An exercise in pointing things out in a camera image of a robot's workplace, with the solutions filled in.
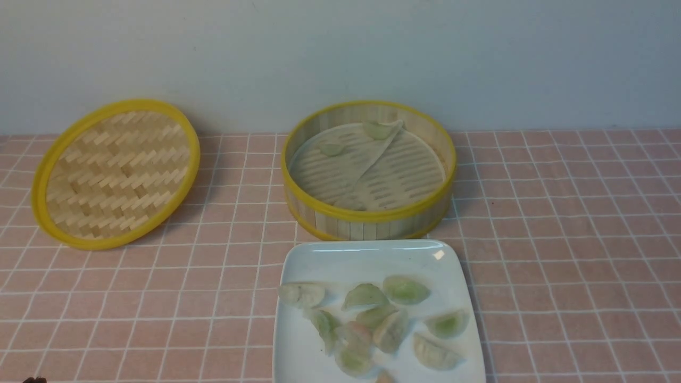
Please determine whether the pale dumpling steamer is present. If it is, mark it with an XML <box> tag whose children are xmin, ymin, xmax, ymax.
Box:
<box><xmin>277</xmin><ymin>282</ymin><xmax>326</xmax><ymax>310</ymax></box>

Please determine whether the pinkish dumpling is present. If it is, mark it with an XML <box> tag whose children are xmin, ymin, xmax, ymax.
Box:
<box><xmin>336</xmin><ymin>321</ymin><xmax>372</xmax><ymax>347</ymax></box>

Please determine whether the pink dumpling plate bottom edge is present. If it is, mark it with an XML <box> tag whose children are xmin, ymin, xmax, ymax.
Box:
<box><xmin>375</xmin><ymin>370</ymin><xmax>395</xmax><ymax>383</ymax></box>

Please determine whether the green dumpling plate top left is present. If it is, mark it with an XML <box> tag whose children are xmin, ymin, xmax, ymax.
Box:
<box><xmin>341</xmin><ymin>283</ymin><xmax>389</xmax><ymax>311</ymax></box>

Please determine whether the green dumpling plate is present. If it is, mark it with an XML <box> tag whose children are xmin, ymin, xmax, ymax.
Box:
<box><xmin>306</xmin><ymin>310</ymin><xmax>340</xmax><ymax>355</ymax></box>
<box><xmin>341</xmin><ymin>283</ymin><xmax>389</xmax><ymax>311</ymax></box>
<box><xmin>334</xmin><ymin>344</ymin><xmax>375</xmax><ymax>378</ymax></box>
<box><xmin>424</xmin><ymin>309</ymin><xmax>470</xmax><ymax>339</ymax></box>
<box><xmin>355</xmin><ymin>304</ymin><xmax>399</xmax><ymax>331</ymax></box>
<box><xmin>383</xmin><ymin>276</ymin><xmax>431</xmax><ymax>305</ymax></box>

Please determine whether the green dumpling plate top right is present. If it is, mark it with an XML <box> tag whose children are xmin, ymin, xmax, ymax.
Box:
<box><xmin>383</xmin><ymin>276</ymin><xmax>431</xmax><ymax>305</ymax></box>

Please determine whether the white square plate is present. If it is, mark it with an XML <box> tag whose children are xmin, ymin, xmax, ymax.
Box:
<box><xmin>272</xmin><ymin>239</ymin><xmax>487</xmax><ymax>382</ymax></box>

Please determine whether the green dumpling plate middle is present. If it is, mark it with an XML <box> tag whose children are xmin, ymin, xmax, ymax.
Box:
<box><xmin>355</xmin><ymin>304</ymin><xmax>399</xmax><ymax>331</ymax></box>

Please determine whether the green dumpling plate far left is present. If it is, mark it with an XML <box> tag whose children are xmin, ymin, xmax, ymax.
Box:
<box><xmin>306</xmin><ymin>310</ymin><xmax>340</xmax><ymax>355</ymax></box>

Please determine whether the pale pleated dumpling plate centre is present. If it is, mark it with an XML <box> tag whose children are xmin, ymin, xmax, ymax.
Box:
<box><xmin>372</xmin><ymin>310</ymin><xmax>409</xmax><ymax>354</ymax></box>

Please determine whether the green dumpling plate bottom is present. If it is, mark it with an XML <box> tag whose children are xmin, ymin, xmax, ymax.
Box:
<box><xmin>334</xmin><ymin>344</ymin><xmax>375</xmax><ymax>378</ymax></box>

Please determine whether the pale dumpling plate bottom right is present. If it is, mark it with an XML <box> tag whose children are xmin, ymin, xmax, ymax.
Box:
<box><xmin>412</xmin><ymin>333</ymin><xmax>464</xmax><ymax>371</ymax></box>

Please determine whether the white steamer liner cloth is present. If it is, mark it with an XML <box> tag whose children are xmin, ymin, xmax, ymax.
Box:
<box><xmin>288</xmin><ymin>120</ymin><xmax>445</xmax><ymax>211</ymax></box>

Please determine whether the bamboo steamer basket yellow rim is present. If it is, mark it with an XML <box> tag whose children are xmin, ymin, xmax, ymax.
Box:
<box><xmin>281</xmin><ymin>101</ymin><xmax>457</xmax><ymax>240</ymax></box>

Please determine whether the green dumpling steamer left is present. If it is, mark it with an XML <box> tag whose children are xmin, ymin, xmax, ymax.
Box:
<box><xmin>319</xmin><ymin>143</ymin><xmax>345</xmax><ymax>157</ymax></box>

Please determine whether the green dumpling steamer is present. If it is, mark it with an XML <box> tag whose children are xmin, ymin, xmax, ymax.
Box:
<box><xmin>362</xmin><ymin>121</ymin><xmax>396</xmax><ymax>140</ymax></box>
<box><xmin>319</xmin><ymin>143</ymin><xmax>345</xmax><ymax>157</ymax></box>

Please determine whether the green dumpling steamer back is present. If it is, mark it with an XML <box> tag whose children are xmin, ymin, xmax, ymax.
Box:
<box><xmin>362</xmin><ymin>121</ymin><xmax>396</xmax><ymax>140</ymax></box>

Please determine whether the woven bamboo steamer lid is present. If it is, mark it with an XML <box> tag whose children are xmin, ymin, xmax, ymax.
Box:
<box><xmin>31</xmin><ymin>99</ymin><xmax>201</xmax><ymax>251</ymax></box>

